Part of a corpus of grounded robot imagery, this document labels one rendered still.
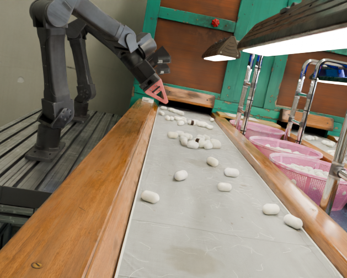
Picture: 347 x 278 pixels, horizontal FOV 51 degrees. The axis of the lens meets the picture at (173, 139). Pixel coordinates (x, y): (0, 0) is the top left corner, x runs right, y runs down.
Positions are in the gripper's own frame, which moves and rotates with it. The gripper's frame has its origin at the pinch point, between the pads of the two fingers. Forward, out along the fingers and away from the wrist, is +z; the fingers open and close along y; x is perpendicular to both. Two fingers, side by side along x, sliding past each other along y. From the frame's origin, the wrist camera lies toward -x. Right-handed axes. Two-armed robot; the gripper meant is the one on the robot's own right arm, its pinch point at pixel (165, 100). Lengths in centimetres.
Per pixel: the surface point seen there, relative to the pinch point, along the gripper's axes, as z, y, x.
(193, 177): 13.8, -42.9, 3.3
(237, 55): 4.3, 5.0, -28.3
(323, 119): 71, 77, -56
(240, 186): 22.1, -42.9, -3.7
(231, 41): -0.8, 5.2, -29.6
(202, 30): -9, 85, -35
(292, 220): 25, -63, -8
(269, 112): 50, 82, -36
